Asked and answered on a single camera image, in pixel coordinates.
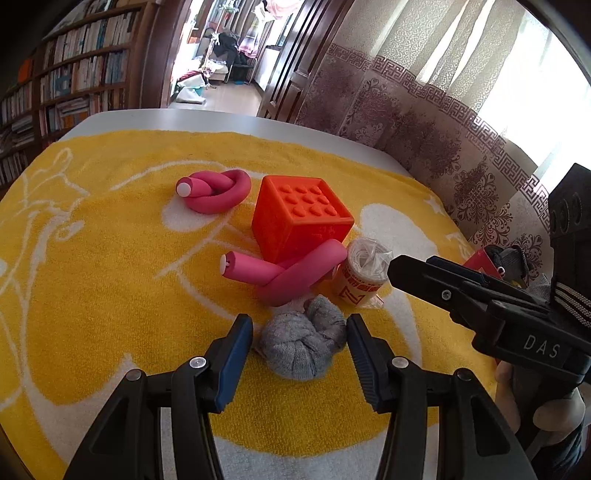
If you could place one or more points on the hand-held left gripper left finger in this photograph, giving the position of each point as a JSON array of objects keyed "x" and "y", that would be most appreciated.
[{"x": 233, "y": 364}]

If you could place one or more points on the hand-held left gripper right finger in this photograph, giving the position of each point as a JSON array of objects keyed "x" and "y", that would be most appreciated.
[{"x": 364, "y": 369}]

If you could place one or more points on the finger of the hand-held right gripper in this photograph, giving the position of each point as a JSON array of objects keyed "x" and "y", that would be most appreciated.
[
  {"x": 429, "y": 286},
  {"x": 498, "y": 284}
]

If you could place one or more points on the red tin container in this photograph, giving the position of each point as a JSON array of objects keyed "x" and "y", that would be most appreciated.
[{"x": 480, "y": 263}]

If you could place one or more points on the small paper cup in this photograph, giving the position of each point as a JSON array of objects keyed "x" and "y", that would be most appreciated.
[{"x": 360, "y": 277}]

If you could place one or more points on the grey sock ball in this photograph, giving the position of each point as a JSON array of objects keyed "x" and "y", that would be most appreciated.
[{"x": 300, "y": 341}]

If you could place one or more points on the person's right hand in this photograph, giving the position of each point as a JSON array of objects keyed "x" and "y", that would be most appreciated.
[{"x": 565, "y": 410}]

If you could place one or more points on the bent pink foam curler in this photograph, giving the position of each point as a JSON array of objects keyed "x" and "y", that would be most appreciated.
[{"x": 295, "y": 277}]

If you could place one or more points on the yellow printed blanket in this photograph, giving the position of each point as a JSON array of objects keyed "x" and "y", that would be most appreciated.
[{"x": 115, "y": 286}]

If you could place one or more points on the red-orange rubber cube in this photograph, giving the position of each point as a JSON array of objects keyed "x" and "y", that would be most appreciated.
[{"x": 286, "y": 221}]

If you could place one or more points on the knotted pink foam curler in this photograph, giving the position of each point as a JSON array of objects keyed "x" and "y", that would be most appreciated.
[{"x": 221, "y": 198}]

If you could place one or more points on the patterned curtain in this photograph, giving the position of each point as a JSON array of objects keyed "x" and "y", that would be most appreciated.
[{"x": 415, "y": 115}]

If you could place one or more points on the dark wooden door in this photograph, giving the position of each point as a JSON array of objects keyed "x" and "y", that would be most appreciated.
[{"x": 295, "y": 60}]

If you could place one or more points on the teal plastic basin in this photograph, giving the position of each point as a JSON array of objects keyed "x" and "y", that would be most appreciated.
[{"x": 194, "y": 94}]

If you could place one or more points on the wooden bookcase with books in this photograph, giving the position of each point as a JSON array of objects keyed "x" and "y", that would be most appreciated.
[{"x": 83, "y": 60}]

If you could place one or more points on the wooden door frame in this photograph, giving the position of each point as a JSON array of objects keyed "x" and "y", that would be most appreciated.
[{"x": 159, "y": 55}]

